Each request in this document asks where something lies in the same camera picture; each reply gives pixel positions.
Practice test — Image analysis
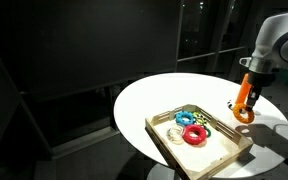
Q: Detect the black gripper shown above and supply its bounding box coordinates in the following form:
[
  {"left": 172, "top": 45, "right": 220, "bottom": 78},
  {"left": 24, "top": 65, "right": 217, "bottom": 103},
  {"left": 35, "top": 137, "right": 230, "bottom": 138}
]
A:
[{"left": 245, "top": 70, "right": 278, "bottom": 111}]

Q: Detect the orange nubbed ring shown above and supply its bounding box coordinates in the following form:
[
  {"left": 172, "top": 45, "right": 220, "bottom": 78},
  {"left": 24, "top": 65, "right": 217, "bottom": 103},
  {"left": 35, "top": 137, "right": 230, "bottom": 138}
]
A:
[{"left": 232, "top": 102, "right": 256, "bottom": 125}]

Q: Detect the light wooden tray box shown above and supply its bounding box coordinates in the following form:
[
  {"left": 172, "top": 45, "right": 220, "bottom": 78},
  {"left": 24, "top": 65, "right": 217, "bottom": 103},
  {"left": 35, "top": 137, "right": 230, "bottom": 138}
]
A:
[{"left": 144, "top": 103, "right": 254, "bottom": 180}]

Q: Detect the orange stacking peg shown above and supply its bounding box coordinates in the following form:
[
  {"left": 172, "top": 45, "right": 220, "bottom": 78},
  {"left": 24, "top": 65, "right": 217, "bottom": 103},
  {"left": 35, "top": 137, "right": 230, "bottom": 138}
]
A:
[{"left": 235, "top": 73, "right": 254, "bottom": 106}]

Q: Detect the black and white striped ring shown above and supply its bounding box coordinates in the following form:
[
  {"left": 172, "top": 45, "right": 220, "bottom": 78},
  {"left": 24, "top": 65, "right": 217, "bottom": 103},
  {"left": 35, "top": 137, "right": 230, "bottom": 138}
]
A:
[{"left": 226, "top": 99, "right": 238, "bottom": 111}]

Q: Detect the thin teal ring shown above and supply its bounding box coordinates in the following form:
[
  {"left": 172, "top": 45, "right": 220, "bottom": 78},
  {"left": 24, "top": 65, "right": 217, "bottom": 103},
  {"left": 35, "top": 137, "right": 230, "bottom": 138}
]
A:
[{"left": 203, "top": 126, "right": 213, "bottom": 139}]

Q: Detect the green patterned ring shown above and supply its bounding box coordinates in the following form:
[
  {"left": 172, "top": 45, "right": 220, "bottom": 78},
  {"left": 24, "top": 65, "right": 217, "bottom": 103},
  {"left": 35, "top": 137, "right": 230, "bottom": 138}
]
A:
[{"left": 192, "top": 111, "right": 209, "bottom": 127}]

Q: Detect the red nubbed ring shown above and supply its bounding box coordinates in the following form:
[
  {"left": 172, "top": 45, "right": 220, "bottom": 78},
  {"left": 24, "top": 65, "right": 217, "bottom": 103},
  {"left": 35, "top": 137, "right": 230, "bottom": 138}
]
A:
[{"left": 182, "top": 124, "right": 208, "bottom": 146}]

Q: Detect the blue nubbed ring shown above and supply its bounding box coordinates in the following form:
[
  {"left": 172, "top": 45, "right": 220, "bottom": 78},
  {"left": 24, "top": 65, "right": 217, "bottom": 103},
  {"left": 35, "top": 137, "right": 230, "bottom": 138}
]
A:
[{"left": 174, "top": 110, "right": 195, "bottom": 127}]

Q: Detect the clear translucent ring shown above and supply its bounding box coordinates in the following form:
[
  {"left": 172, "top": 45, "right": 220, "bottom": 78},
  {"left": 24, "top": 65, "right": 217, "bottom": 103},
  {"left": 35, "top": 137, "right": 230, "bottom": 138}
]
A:
[{"left": 166, "top": 123, "right": 186, "bottom": 145}]

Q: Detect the metal window frame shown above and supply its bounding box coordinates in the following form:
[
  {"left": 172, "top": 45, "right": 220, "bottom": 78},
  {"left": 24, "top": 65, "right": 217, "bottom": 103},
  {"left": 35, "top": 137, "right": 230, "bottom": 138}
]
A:
[{"left": 174, "top": 0, "right": 246, "bottom": 73}]

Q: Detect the white table pedestal base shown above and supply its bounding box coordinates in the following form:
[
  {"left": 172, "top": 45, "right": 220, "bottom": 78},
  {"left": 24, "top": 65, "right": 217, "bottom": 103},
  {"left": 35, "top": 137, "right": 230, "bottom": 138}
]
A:
[{"left": 146, "top": 162, "right": 182, "bottom": 180}]

